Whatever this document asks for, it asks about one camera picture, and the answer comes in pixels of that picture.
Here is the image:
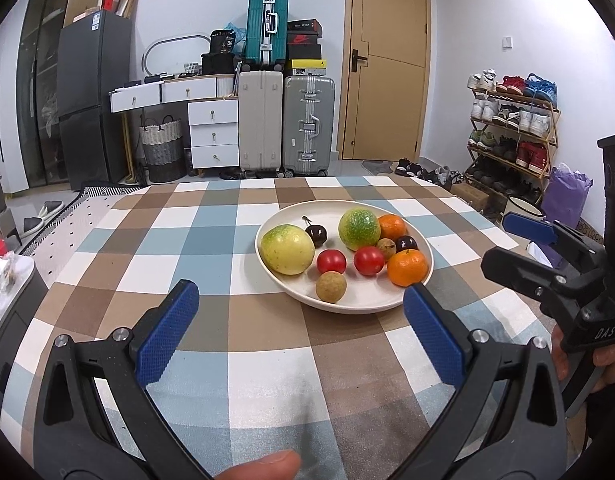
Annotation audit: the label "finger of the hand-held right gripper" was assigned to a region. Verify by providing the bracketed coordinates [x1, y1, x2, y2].
[481, 246, 597, 320]
[502, 211, 609, 272]

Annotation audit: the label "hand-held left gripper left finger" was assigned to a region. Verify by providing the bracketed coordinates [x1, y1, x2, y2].
[32, 280, 213, 480]

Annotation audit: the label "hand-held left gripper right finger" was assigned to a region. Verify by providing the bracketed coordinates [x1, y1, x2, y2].
[402, 282, 585, 480]

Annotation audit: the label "mandarin orange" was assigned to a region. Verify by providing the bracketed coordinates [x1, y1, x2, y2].
[386, 249, 429, 287]
[377, 214, 407, 242]

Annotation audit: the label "cream oval plate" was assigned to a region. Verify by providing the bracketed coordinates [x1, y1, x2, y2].
[255, 200, 434, 315]

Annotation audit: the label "red cherry tomato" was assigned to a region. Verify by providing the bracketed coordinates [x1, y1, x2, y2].
[353, 246, 385, 277]
[316, 249, 347, 276]

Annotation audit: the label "dark cherry with stem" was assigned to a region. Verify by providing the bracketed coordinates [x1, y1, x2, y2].
[302, 216, 328, 248]

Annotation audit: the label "person's right forearm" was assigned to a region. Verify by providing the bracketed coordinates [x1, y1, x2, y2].
[567, 385, 615, 480]

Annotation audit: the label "person's right hand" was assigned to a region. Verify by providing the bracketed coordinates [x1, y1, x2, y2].
[551, 322, 615, 396]

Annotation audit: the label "person's left hand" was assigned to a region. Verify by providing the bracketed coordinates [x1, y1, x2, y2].
[222, 449, 302, 480]

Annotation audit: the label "white enamel basin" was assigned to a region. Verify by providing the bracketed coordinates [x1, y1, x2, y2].
[502, 195, 543, 221]

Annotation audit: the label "purple bag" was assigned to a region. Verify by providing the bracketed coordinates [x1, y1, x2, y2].
[542, 162, 593, 231]

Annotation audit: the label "small cardboard box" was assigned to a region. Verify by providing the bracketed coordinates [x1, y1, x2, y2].
[452, 182, 491, 211]

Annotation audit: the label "wooden shoe rack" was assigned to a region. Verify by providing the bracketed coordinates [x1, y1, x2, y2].
[462, 87, 561, 206]

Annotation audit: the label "shoe rack with shoes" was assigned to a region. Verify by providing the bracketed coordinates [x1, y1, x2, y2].
[465, 69, 558, 196]

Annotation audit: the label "row of worn shoes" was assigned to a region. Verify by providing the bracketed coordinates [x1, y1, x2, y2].
[395, 157, 463, 186]

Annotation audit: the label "green passion fruit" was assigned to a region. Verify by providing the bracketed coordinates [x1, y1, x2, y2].
[337, 208, 381, 252]

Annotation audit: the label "beige rug striped border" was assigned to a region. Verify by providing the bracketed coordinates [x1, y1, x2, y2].
[18, 185, 143, 291]

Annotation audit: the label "yellow passion fruit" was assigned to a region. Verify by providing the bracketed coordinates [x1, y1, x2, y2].
[260, 224, 315, 276]

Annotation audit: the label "clear plastic bag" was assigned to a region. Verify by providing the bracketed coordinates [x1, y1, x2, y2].
[0, 255, 28, 321]

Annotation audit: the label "woven laundry basket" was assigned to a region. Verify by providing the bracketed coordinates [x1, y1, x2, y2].
[139, 115, 184, 183]

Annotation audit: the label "wooden door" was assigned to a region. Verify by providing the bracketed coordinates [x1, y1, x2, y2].
[337, 0, 432, 163]

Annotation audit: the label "white drawer cabinet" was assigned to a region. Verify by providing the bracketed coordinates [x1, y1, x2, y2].
[188, 98, 241, 170]

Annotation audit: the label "beige suitcase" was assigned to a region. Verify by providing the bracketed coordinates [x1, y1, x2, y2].
[238, 71, 284, 178]

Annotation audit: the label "white dressing desk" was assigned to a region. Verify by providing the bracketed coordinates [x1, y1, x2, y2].
[109, 74, 237, 181]

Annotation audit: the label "silver suitcase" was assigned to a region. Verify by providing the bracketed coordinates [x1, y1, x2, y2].
[282, 75, 335, 177]

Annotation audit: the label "black refrigerator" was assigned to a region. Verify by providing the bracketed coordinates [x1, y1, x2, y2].
[56, 9, 134, 191]

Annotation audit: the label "white wardrobe dark glass doors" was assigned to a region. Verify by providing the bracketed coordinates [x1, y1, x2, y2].
[0, 0, 81, 196]

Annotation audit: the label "yellow and black shoe box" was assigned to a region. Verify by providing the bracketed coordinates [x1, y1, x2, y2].
[290, 59, 328, 77]

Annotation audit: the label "oval mirror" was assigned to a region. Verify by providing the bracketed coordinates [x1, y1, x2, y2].
[142, 34, 212, 80]

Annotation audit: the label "black bag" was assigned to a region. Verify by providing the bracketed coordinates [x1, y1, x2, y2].
[202, 52, 238, 76]

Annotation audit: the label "blue plastic bag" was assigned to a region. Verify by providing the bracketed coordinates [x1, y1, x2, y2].
[224, 22, 248, 53]

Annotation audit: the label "teal suitcase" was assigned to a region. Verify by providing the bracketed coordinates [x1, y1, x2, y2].
[245, 0, 290, 72]

